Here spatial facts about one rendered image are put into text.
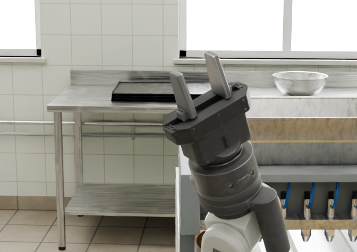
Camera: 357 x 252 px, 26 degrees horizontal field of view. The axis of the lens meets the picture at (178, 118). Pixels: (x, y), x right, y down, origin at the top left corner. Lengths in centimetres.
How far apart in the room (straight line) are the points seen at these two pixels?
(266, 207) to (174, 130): 17
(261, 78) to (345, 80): 53
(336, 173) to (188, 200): 38
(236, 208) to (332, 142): 101
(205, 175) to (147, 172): 422
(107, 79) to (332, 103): 296
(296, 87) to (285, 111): 234
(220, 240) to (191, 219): 92
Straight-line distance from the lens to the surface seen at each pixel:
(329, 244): 246
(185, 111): 96
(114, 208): 465
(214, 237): 104
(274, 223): 104
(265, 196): 103
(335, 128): 198
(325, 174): 197
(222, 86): 97
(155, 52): 503
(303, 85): 454
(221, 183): 99
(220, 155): 98
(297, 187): 205
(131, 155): 518
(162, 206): 467
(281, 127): 195
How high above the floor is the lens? 172
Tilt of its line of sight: 12 degrees down
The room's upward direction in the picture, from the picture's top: straight up
